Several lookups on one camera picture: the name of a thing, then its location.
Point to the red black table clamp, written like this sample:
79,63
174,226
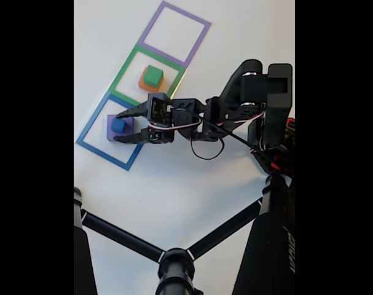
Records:
280,163

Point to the green cube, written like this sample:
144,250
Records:
152,75

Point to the small blue cube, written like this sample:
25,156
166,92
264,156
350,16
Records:
118,125

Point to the green square frame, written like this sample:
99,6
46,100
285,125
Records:
121,70

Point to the purple block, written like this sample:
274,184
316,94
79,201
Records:
111,129

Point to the blue square frame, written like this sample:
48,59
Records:
91,123

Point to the black camera tripod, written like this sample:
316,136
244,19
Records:
266,246

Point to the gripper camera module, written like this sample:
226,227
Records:
160,109

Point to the purple square frame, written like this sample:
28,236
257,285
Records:
149,30

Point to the orange block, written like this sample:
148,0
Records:
149,87

